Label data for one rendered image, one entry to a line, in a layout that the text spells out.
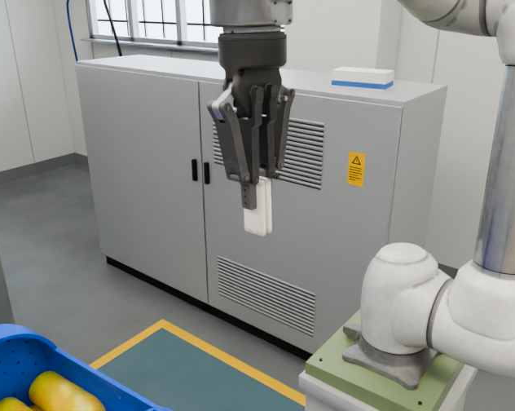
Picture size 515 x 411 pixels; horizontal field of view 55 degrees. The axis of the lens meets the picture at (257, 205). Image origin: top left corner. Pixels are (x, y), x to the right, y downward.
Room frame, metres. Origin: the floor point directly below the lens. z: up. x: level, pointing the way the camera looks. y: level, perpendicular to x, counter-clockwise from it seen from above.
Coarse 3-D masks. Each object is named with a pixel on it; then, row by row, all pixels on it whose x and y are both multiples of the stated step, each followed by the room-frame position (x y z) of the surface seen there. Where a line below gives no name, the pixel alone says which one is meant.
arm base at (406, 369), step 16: (352, 336) 1.00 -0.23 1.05; (352, 352) 0.93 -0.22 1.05; (368, 352) 0.90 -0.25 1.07; (384, 352) 0.88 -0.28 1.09; (416, 352) 0.87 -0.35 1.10; (432, 352) 0.92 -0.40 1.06; (368, 368) 0.89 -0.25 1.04; (384, 368) 0.87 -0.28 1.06; (400, 368) 0.86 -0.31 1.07; (416, 368) 0.87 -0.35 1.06; (400, 384) 0.84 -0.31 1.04; (416, 384) 0.82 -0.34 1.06
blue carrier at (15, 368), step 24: (0, 336) 0.76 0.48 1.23; (24, 336) 0.79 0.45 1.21; (0, 360) 0.79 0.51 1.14; (24, 360) 0.83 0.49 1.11; (48, 360) 0.86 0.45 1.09; (72, 360) 0.80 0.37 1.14; (0, 384) 0.78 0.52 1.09; (24, 384) 0.82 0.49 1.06; (96, 384) 0.77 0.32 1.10; (120, 384) 0.73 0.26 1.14; (120, 408) 0.74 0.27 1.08; (144, 408) 0.70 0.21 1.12
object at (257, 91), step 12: (252, 96) 0.54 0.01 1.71; (252, 108) 0.54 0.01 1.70; (240, 120) 0.55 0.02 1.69; (252, 120) 0.54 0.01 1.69; (240, 132) 0.55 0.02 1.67; (252, 132) 0.54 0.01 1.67; (252, 144) 0.54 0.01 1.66; (252, 156) 0.54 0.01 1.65; (252, 168) 0.54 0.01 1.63; (252, 180) 0.54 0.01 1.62
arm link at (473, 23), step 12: (468, 0) 0.90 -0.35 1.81; (480, 0) 0.89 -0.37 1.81; (456, 12) 0.90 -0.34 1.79; (468, 12) 0.90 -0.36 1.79; (480, 12) 0.89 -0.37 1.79; (432, 24) 0.93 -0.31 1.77; (444, 24) 0.93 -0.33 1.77; (456, 24) 0.92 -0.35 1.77; (468, 24) 0.91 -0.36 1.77; (480, 24) 0.90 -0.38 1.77
